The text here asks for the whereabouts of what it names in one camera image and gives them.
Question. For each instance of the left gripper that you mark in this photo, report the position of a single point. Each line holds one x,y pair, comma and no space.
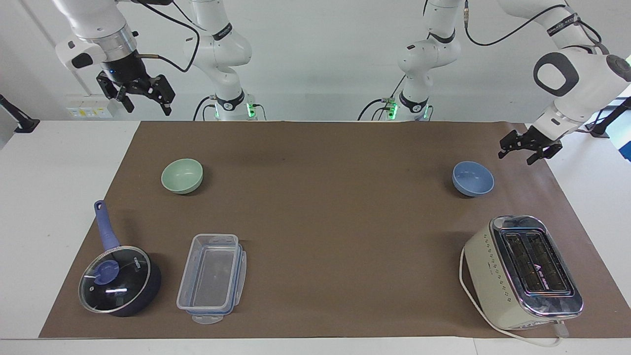
542,137

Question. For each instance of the blue bowl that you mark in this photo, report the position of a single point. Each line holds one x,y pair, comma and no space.
473,180

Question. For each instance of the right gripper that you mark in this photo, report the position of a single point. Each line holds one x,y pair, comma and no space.
125,69

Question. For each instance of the black stand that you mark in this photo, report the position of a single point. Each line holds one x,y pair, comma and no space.
19,122
604,125

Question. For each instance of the blue saucepan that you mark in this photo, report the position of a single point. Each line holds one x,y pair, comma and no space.
106,229

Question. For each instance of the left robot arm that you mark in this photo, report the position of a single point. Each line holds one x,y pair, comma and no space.
584,81

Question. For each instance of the white wall socket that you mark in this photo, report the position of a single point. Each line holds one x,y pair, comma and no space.
88,107

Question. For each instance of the clear plastic container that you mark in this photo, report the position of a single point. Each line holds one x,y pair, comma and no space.
212,278

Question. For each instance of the green bowl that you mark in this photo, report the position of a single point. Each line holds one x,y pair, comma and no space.
181,176

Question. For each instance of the glass lid with blue knob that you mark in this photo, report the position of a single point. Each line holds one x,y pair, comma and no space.
116,278

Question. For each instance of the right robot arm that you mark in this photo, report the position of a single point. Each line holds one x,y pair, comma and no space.
224,47

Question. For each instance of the cream toaster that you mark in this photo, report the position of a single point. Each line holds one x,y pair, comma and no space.
517,276

